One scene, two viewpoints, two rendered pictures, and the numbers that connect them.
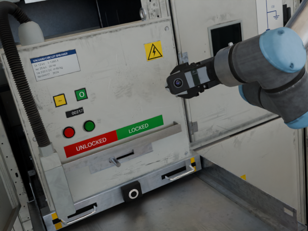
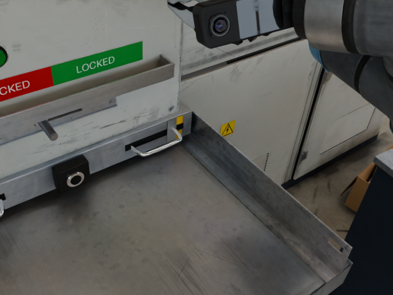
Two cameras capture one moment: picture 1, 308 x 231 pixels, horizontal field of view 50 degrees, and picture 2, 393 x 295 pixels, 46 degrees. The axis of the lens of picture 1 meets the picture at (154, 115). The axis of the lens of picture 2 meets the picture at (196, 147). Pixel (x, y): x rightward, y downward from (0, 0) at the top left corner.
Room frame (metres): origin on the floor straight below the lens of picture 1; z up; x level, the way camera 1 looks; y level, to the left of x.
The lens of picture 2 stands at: (0.31, 0.08, 1.47)
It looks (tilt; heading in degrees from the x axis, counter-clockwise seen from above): 41 degrees down; 343
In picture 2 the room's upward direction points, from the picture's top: 5 degrees clockwise
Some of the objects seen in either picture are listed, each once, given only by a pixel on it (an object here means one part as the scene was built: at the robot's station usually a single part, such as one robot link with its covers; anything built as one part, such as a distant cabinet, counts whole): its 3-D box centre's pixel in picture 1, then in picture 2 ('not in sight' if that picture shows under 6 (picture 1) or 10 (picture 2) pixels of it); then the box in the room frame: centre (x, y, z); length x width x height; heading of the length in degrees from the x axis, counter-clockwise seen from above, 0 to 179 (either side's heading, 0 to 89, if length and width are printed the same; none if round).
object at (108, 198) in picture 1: (127, 187); (63, 163); (0.95, 0.13, 0.90); 0.54 x 0.05 x 0.06; 113
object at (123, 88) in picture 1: (112, 115); (47, 38); (0.93, 0.12, 1.15); 0.48 x 0.01 x 0.48; 113
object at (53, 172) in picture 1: (56, 182); not in sight; (0.79, 0.29, 1.04); 0.08 x 0.05 x 0.17; 23
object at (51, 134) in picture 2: (114, 158); (45, 122); (0.90, 0.14, 1.02); 0.06 x 0.02 x 0.04; 23
